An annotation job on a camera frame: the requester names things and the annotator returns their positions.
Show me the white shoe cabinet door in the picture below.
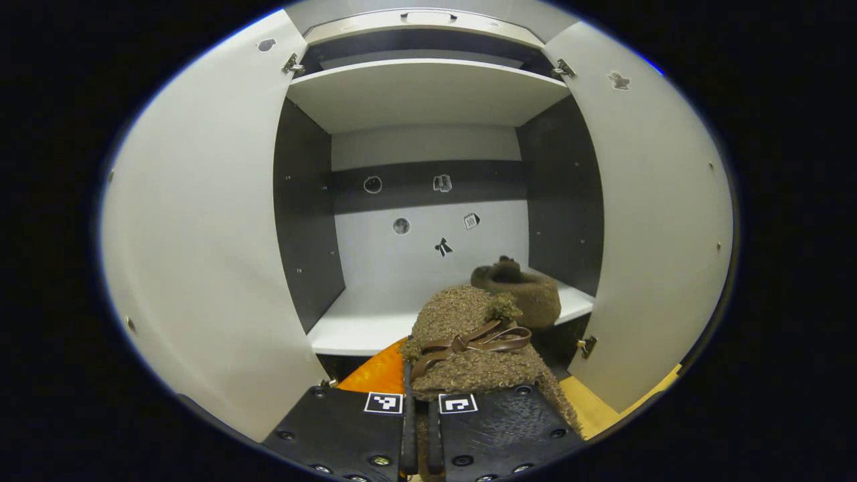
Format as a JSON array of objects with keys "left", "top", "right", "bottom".
[
  {"left": 541, "top": 21, "right": 734, "bottom": 414},
  {"left": 100, "top": 10, "right": 330, "bottom": 443}
]

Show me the white shoe cabinet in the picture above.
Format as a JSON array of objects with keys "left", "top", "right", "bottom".
[{"left": 273, "top": 8, "right": 605, "bottom": 382}]

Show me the brown fuzzy shoe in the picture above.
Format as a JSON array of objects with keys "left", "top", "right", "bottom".
[
  {"left": 400, "top": 285, "right": 582, "bottom": 479},
  {"left": 471, "top": 256, "right": 562, "bottom": 330}
]

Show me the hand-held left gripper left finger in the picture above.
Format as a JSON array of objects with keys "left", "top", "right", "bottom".
[{"left": 262, "top": 337, "right": 419, "bottom": 482}]

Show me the white cabinet drawer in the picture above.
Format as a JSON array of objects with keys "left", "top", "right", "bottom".
[{"left": 305, "top": 8, "right": 544, "bottom": 48}]

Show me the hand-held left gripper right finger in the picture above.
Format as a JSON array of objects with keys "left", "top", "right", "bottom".
[{"left": 428, "top": 385, "right": 585, "bottom": 482}]

